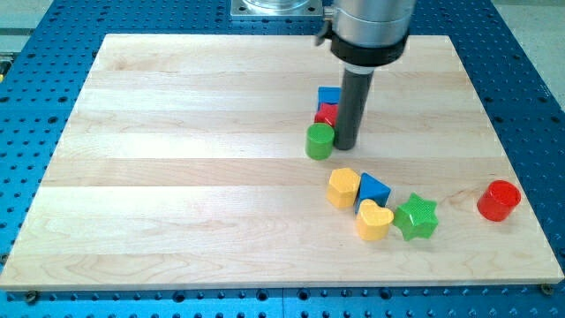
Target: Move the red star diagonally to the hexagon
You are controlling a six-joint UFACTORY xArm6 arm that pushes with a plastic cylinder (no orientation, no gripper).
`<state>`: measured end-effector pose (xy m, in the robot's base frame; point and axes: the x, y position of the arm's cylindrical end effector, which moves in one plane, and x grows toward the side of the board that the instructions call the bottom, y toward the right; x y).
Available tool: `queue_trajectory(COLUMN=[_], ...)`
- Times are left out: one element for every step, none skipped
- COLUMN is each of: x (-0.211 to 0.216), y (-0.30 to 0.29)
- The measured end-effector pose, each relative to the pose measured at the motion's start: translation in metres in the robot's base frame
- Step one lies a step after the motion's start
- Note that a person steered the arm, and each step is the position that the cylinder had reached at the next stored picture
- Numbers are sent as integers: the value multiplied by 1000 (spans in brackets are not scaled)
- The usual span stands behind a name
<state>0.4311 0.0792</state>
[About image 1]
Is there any red star block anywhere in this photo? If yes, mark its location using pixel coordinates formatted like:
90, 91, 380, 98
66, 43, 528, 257
313, 102, 338, 127

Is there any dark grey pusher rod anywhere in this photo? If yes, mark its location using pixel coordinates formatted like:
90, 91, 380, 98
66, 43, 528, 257
334, 67, 374, 150

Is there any blue cube block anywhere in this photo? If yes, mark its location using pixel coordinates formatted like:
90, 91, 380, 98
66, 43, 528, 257
317, 87, 341, 109

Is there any red cylinder block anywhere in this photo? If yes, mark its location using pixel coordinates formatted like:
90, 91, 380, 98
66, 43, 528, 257
477, 180, 522, 222

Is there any wooden board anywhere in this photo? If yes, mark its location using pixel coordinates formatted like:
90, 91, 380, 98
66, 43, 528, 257
1, 34, 563, 292

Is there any green star block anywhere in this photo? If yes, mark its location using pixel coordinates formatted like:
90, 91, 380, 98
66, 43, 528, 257
393, 193, 439, 241

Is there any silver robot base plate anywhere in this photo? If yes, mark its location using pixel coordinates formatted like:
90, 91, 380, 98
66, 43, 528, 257
230, 0, 323, 18

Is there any yellow heart block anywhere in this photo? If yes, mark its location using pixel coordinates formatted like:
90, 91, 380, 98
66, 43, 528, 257
356, 199, 394, 241

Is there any green cylinder block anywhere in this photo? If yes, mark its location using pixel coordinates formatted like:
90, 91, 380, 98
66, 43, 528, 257
305, 123, 335, 160

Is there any yellow hexagon block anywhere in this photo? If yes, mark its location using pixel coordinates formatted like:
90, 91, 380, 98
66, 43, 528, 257
326, 168, 361, 208

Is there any blue triangle block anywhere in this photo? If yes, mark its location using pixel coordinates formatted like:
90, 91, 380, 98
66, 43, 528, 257
354, 172, 391, 214

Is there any blue perforated metal table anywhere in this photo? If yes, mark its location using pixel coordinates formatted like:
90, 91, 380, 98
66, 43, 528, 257
1, 0, 564, 318

